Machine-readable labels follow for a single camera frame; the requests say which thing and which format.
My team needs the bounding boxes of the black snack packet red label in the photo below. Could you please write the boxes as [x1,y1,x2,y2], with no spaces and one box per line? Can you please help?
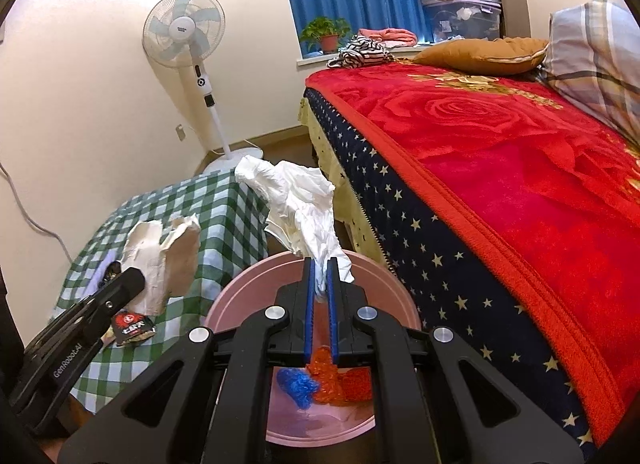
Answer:
[110,310,157,347]

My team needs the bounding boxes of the navy star bedsheet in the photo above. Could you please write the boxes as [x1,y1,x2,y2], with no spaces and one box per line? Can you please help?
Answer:
[304,86,608,464]

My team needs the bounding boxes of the orange plastic bag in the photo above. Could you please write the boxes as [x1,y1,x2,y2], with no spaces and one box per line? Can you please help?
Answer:
[306,344,351,407]

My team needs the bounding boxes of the orange pillow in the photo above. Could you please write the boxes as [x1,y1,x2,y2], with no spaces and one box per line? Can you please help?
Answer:
[411,35,550,76]

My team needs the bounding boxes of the black white striped cloth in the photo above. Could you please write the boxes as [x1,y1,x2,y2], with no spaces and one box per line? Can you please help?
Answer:
[327,34,396,69]

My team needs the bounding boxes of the pink plastic bin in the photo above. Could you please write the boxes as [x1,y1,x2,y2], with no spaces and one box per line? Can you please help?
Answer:
[204,250,423,445]

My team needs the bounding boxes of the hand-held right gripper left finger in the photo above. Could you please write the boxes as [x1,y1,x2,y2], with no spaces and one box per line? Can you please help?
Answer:
[65,256,318,464]

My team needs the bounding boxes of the blue plastic bag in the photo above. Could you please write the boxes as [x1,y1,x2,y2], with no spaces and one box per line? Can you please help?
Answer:
[276,368,321,410]

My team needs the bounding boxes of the green checkered tablecloth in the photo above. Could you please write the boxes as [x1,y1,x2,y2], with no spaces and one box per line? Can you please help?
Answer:
[50,171,271,417]

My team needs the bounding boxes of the white standing fan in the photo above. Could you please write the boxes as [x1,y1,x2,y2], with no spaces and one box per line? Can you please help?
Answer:
[141,0,263,175]

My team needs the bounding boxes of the grey wall cable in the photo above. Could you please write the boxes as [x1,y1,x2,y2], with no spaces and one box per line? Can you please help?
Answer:
[0,159,76,265]

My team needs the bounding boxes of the clear plastic storage box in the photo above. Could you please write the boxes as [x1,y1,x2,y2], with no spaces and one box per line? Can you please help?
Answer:
[420,0,502,43]

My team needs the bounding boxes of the red floral blanket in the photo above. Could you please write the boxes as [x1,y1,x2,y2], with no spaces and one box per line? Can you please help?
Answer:
[310,61,640,450]

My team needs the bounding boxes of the pink folded clothes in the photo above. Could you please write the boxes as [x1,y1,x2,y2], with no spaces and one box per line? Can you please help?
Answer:
[357,27,418,48]

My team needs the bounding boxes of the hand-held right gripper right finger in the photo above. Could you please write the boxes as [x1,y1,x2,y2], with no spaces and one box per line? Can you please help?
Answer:
[326,256,586,464]

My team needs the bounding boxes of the red plastic bag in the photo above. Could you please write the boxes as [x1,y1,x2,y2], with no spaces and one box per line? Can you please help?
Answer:
[345,366,375,402]

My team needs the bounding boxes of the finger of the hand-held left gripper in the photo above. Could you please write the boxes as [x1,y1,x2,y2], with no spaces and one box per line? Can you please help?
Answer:
[94,267,147,319]
[100,260,126,292]

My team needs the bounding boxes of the potted green plant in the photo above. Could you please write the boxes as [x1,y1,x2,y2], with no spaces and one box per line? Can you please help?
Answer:
[300,16,351,55]

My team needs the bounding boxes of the white plastic bag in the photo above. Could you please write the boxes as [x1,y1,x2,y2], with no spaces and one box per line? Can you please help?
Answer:
[234,155,357,289]

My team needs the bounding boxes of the white paper bag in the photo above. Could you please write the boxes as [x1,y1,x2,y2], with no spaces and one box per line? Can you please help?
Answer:
[121,214,202,315]

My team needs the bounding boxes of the yellow star bed skirt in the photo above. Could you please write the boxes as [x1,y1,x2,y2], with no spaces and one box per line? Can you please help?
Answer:
[298,94,396,275]

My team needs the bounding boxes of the plaid pillow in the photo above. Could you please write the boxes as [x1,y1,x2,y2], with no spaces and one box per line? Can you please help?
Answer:
[537,0,640,149]

